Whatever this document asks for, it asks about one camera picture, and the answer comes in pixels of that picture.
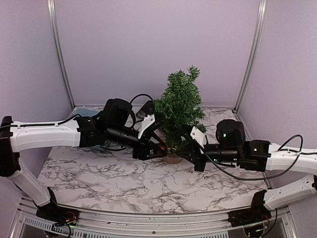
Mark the left aluminium corner post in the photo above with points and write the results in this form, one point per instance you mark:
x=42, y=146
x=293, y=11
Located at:
x=58, y=50

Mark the small green christmas tree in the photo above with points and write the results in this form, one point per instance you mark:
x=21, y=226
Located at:
x=180, y=104

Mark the right aluminium corner post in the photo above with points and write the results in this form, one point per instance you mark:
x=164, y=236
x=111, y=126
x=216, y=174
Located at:
x=253, y=53

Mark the light blue perforated plastic basket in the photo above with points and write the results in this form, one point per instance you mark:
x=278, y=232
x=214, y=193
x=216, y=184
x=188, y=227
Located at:
x=87, y=111

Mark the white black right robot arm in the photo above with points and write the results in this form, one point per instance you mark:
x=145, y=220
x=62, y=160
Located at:
x=261, y=156

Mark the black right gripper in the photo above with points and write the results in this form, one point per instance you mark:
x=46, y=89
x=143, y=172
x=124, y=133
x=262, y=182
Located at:
x=196, y=158

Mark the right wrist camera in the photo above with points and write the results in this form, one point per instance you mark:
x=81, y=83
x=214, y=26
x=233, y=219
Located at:
x=192, y=133

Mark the dark red bauble ornament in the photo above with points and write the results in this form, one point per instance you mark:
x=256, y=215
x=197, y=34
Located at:
x=161, y=148

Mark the aluminium front rail frame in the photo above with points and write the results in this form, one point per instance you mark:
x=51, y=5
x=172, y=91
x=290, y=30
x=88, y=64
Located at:
x=103, y=224

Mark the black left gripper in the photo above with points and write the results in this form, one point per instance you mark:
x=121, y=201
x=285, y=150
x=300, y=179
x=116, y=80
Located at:
x=144, y=146

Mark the aluminium corner post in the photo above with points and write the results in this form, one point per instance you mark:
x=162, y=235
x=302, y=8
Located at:
x=253, y=53
x=58, y=50

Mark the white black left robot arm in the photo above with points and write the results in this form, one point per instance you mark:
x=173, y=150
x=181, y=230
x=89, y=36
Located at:
x=109, y=125

